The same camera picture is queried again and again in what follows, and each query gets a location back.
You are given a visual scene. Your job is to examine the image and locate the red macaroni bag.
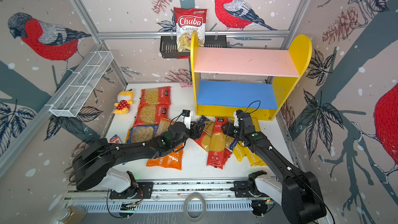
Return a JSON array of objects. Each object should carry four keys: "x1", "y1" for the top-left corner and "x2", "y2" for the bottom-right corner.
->
[
  {"x1": 139, "y1": 86, "x2": 171, "y2": 106},
  {"x1": 133, "y1": 104, "x2": 169, "y2": 127}
]

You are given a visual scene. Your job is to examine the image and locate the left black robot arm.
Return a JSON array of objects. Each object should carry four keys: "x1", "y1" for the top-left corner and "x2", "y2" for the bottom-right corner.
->
[{"x1": 73, "y1": 121, "x2": 205, "y2": 191}]

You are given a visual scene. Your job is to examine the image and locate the red macaroni bag far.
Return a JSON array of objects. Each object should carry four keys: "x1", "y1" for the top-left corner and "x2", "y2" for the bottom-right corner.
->
[{"x1": 139, "y1": 86, "x2": 171, "y2": 106}]

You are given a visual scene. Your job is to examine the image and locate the glass jar with lid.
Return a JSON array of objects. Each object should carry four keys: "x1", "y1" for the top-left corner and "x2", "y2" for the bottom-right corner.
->
[{"x1": 56, "y1": 205, "x2": 88, "y2": 224}]

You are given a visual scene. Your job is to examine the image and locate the dark blue spaghetti bag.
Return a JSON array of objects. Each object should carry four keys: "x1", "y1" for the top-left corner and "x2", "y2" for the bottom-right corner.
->
[{"x1": 197, "y1": 116, "x2": 236, "y2": 152}]

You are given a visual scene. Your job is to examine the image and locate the orange Pastatime macaroni bag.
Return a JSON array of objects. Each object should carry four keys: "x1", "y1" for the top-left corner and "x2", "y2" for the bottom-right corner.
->
[{"x1": 146, "y1": 118, "x2": 183, "y2": 170}]

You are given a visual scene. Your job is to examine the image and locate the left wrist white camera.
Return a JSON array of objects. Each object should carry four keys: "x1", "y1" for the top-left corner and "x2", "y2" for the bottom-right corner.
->
[{"x1": 181, "y1": 110, "x2": 192, "y2": 129}]

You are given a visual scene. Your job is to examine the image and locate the blue macaroni bag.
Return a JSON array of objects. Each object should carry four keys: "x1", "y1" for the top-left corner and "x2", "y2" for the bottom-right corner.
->
[{"x1": 125, "y1": 125, "x2": 159, "y2": 144}]

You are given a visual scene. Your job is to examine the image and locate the clear tape roll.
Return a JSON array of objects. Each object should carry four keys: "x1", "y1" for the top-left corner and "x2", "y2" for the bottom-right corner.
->
[{"x1": 182, "y1": 192, "x2": 207, "y2": 223}]

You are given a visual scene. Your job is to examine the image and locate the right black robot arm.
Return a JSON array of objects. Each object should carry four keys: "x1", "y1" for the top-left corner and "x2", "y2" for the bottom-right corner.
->
[{"x1": 222, "y1": 110, "x2": 327, "y2": 224}]

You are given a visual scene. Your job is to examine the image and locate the yellow pastatime spaghetti bag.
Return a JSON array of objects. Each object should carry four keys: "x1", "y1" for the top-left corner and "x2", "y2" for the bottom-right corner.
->
[
  {"x1": 244, "y1": 117, "x2": 267, "y2": 167},
  {"x1": 233, "y1": 142, "x2": 247, "y2": 162}
]

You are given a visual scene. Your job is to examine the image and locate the yellow plush toy red dress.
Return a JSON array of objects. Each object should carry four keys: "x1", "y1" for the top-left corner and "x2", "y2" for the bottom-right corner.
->
[{"x1": 113, "y1": 89, "x2": 134, "y2": 115}]

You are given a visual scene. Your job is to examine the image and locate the red Chuba cassava chips bag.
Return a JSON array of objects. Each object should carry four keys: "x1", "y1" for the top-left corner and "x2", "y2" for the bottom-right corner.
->
[{"x1": 174, "y1": 7, "x2": 207, "y2": 52}]

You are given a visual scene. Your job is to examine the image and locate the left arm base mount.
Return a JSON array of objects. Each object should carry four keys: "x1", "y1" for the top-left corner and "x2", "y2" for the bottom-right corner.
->
[{"x1": 109, "y1": 172, "x2": 154, "y2": 200}]

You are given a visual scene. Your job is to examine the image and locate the red macaroni bag near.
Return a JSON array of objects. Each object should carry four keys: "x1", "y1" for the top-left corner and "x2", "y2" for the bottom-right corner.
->
[{"x1": 133, "y1": 104, "x2": 169, "y2": 127}]

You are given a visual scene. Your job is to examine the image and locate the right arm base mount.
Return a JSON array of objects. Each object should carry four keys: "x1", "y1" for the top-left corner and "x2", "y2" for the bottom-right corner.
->
[{"x1": 230, "y1": 170, "x2": 281, "y2": 200}]

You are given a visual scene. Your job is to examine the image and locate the red spaghetti bag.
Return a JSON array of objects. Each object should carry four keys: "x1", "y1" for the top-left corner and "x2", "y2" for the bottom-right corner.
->
[
  {"x1": 195, "y1": 119, "x2": 232, "y2": 165},
  {"x1": 207, "y1": 117, "x2": 231, "y2": 170}
]

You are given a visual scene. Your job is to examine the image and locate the white mesh wall shelf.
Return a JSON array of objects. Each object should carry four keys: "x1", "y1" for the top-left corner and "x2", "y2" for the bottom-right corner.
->
[{"x1": 49, "y1": 51, "x2": 114, "y2": 117}]

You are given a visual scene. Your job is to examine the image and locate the yellow shelf pink blue boards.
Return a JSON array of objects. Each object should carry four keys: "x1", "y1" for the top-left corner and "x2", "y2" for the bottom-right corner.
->
[{"x1": 190, "y1": 32, "x2": 313, "y2": 121}]

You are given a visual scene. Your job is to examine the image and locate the black wire wall basket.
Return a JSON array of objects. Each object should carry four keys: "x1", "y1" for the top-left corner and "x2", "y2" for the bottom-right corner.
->
[{"x1": 160, "y1": 35, "x2": 227, "y2": 59}]

